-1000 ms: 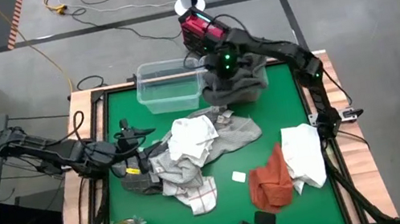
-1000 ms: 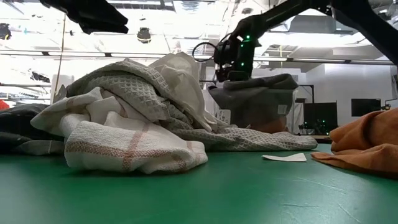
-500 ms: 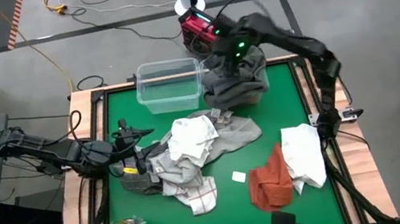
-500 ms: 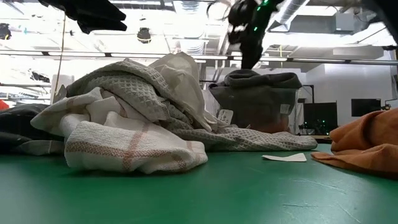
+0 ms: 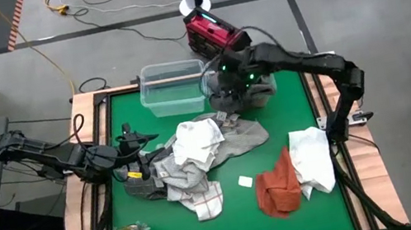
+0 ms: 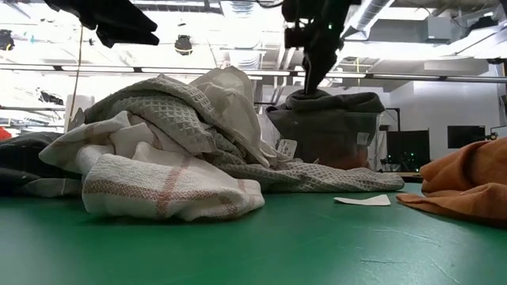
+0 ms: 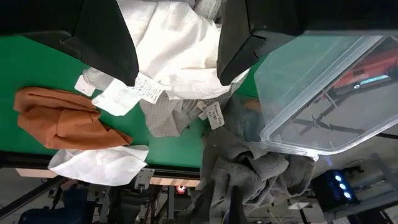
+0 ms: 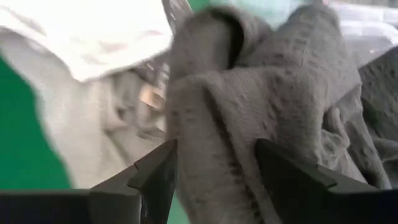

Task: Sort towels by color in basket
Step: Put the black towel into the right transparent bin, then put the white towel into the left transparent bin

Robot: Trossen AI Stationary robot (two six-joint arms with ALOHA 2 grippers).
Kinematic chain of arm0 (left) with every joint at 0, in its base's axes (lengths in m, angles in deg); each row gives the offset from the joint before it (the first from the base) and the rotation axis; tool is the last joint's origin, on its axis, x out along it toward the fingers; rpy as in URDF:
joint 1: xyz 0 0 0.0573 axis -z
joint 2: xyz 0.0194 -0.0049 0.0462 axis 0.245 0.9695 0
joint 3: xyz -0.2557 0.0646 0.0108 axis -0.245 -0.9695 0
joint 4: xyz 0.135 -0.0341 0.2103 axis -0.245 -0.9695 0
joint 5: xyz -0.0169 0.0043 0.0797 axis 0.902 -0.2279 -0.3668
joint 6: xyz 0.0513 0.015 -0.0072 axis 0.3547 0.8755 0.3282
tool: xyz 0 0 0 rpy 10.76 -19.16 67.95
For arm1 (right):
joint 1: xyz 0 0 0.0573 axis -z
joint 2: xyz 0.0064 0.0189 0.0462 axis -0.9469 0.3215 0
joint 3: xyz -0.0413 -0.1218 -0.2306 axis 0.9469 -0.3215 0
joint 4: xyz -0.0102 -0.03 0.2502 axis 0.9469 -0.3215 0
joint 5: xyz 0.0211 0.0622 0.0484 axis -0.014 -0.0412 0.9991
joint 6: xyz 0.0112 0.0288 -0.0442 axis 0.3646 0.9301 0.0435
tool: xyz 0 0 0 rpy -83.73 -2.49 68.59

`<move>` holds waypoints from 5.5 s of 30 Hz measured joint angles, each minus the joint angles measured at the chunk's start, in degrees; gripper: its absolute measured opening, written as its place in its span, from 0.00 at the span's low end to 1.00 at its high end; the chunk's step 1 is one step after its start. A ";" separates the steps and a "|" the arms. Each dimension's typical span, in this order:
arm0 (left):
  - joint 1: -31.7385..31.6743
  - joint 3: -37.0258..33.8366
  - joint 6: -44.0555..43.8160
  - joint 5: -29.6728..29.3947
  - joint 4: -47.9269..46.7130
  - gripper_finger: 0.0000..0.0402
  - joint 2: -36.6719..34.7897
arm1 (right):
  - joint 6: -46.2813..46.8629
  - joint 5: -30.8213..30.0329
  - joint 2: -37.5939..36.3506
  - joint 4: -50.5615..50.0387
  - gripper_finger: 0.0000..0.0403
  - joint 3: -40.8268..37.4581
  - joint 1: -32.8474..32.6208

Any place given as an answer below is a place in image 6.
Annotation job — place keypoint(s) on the dark grey terry towel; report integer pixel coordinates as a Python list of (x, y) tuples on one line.
[(328, 107)]

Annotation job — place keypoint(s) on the plain white towel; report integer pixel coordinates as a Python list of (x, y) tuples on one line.
[(233, 111)]

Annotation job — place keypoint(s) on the dark grey grid-pattern towel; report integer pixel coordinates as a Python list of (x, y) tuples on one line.
[(24, 158)]

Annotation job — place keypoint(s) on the orange towel with white tag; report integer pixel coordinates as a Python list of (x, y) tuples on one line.
[(467, 174)]

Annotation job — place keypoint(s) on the black ceiling dome device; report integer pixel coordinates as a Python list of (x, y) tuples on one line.
[(183, 44)]

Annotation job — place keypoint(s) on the black background monitor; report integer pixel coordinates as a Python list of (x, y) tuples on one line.
[(466, 136), (408, 150)]

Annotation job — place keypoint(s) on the person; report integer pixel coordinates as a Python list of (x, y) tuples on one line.
[(4, 134)]

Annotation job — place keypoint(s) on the green table mat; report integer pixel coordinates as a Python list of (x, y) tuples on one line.
[(253, 245)]

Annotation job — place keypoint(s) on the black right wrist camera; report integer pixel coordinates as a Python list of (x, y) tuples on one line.
[(295, 37)]

